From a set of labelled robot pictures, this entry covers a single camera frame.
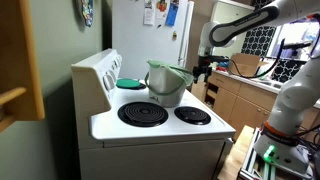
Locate green round lid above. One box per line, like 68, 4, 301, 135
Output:
115, 78, 142, 90

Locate white kitchen countertop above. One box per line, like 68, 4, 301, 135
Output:
213, 68, 320, 109

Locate white oven door handle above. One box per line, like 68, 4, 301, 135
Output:
222, 137, 235, 168

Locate open cardboard box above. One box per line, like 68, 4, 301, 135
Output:
227, 52, 270, 78

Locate blue paper note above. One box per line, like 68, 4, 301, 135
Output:
165, 1, 180, 28

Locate wooden wall spice rack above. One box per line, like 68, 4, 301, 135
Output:
0, 0, 46, 134

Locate white paper note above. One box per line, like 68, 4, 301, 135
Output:
143, 0, 156, 27

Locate kitchen window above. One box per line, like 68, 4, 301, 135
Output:
266, 19, 320, 63

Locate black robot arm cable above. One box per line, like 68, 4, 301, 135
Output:
229, 38, 286, 80

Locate white electric stove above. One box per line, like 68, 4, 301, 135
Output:
70, 48, 237, 180

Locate white refrigerator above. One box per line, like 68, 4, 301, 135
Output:
111, 0, 195, 81

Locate white fridge door handle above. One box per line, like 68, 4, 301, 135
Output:
177, 57, 188, 69

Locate wooden kitchen base cabinets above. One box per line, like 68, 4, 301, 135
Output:
191, 71, 320, 143

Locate white freezer door handle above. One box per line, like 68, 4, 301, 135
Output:
178, 0, 195, 61

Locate colourful decorative wall plate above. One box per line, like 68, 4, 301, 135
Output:
79, 0, 95, 28

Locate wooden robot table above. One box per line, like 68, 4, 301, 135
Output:
216, 124, 256, 180

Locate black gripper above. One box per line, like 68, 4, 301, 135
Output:
192, 64, 213, 85

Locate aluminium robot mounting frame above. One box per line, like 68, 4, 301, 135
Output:
238, 128, 278, 180

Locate large black coil burner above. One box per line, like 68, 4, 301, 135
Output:
117, 101, 170, 128

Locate paper note with orange print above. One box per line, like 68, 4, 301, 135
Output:
155, 0, 169, 20

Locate black base cable bundle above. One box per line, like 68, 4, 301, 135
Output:
293, 123, 320, 158

